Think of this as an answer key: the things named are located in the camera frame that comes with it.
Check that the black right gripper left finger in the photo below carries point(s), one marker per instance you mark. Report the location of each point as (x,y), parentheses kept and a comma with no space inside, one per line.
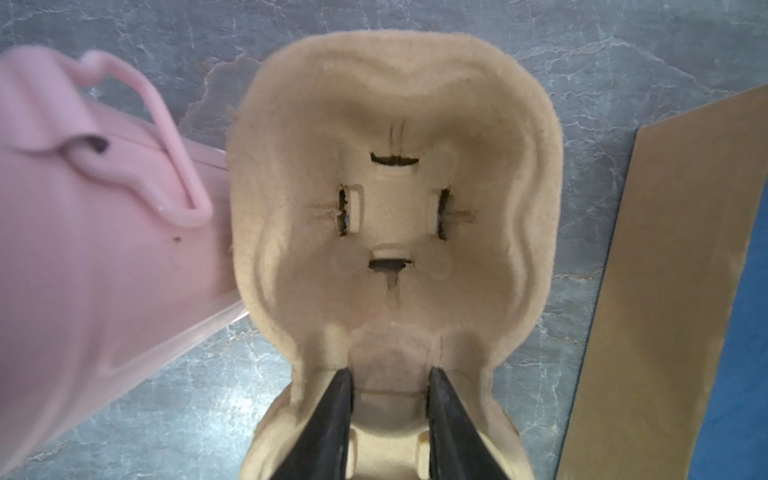
(321,450)

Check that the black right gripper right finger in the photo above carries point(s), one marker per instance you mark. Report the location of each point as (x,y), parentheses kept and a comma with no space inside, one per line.
(456,448)

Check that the single pulp cup carrier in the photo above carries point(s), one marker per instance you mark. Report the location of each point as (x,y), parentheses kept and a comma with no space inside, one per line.
(395,200)

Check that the cardboard napkin tray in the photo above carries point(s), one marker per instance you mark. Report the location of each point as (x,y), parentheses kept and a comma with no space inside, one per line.
(676,258)

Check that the blue napkin stack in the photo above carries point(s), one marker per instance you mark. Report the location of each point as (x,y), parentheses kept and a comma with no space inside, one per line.
(732,443)

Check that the pink metal straw bucket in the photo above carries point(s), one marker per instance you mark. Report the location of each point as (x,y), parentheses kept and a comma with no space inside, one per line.
(115,241)

